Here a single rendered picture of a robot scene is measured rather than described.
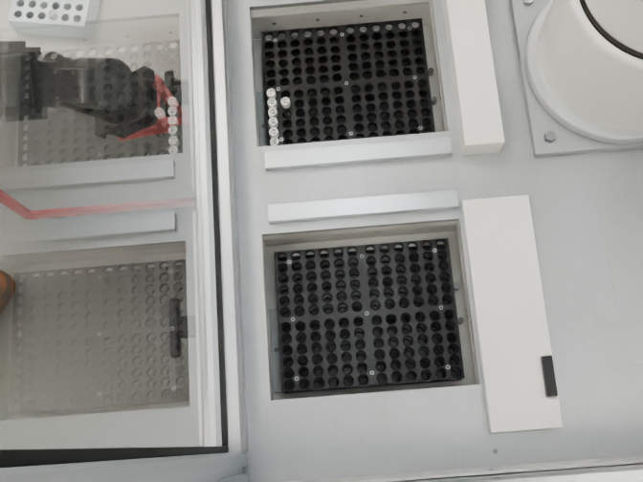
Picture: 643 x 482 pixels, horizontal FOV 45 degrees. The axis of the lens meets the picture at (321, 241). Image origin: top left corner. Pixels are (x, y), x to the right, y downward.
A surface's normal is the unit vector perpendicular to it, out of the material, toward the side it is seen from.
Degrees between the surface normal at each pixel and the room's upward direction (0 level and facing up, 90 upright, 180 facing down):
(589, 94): 90
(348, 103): 0
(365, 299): 0
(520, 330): 0
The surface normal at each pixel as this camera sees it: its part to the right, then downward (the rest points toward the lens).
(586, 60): -0.77, 0.62
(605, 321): -0.04, -0.25
